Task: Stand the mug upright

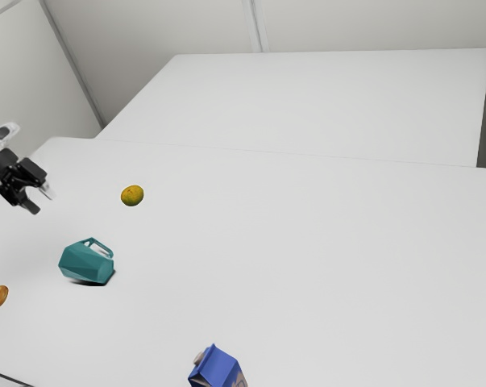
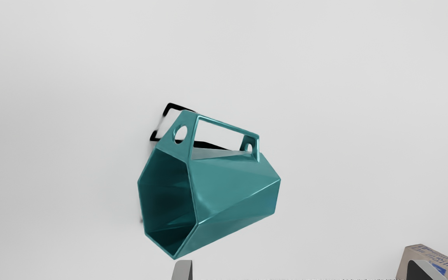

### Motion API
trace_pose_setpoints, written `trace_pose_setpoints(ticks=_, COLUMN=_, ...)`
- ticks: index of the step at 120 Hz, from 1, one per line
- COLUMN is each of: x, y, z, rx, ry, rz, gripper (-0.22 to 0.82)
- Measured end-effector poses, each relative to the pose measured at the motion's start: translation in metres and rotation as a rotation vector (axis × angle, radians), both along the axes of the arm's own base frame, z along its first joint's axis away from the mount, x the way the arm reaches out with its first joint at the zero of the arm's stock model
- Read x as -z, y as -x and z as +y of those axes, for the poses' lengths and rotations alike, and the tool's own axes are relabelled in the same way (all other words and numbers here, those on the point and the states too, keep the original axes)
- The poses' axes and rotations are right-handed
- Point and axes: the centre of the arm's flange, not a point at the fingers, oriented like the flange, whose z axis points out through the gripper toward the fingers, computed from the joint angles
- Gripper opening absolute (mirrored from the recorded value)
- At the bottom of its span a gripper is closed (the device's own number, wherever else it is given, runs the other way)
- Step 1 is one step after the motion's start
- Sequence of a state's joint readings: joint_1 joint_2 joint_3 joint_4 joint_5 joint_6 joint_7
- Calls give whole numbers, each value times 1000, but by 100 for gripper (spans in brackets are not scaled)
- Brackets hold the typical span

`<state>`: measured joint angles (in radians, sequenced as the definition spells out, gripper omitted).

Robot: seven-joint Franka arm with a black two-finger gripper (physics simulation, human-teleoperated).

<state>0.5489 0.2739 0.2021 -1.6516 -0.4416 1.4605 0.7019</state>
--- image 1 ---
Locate blue carton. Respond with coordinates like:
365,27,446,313
187,343,249,387

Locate teal faceted mug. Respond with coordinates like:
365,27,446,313
57,236,116,285

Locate yellow-green round fruit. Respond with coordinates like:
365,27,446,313
120,184,145,208

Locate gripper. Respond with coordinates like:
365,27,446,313
0,147,57,215

